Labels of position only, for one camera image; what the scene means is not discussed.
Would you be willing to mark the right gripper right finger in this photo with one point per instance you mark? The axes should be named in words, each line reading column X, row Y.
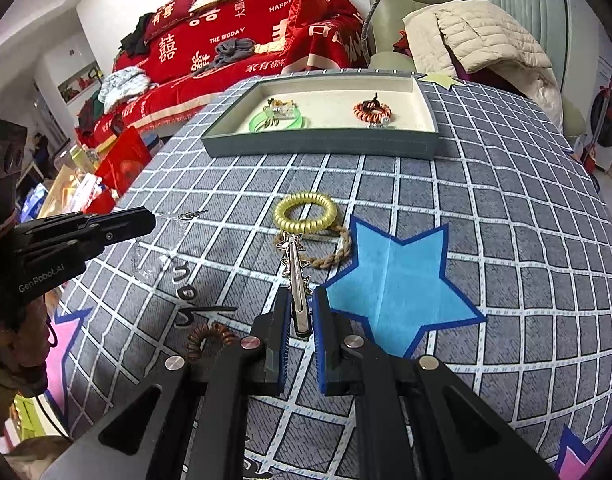
column 339, row 367

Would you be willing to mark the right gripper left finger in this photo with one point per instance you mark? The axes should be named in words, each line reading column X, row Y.
column 270, row 366

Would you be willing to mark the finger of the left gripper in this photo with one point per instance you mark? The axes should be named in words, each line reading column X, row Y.
column 89, row 234

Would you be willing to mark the silver hair clip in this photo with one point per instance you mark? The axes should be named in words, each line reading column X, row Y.
column 294, row 263

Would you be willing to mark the green translucent bangle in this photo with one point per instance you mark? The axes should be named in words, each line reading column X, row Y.
column 263, row 121

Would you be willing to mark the grey-green jewelry tray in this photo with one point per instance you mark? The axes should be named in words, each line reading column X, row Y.
column 326, row 100

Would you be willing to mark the blue felt star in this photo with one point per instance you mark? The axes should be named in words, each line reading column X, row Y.
column 397, row 288

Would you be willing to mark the pink felt star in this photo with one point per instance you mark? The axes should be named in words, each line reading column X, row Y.
column 64, row 330

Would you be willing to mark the red gift bag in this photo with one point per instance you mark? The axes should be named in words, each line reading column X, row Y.
column 125, row 161

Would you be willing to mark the grey checkered tablecloth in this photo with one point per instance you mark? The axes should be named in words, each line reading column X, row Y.
column 530, row 244

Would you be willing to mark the grey crumpled cloth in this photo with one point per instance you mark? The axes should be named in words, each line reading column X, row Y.
column 231, row 51

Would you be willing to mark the orange black scrunchie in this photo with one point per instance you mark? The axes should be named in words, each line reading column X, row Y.
column 366, row 110

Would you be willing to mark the yellow-green felt star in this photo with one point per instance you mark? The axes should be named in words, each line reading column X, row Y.
column 443, row 80

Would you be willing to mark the red patterned sofa blanket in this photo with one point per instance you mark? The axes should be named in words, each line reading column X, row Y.
column 181, row 56

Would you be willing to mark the beige puffer jacket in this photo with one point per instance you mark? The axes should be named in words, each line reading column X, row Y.
column 481, row 36

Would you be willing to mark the green armchair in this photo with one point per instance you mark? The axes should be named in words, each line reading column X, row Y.
column 544, row 19

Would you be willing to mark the yellow charm keychain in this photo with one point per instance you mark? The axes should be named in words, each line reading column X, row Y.
column 278, row 108

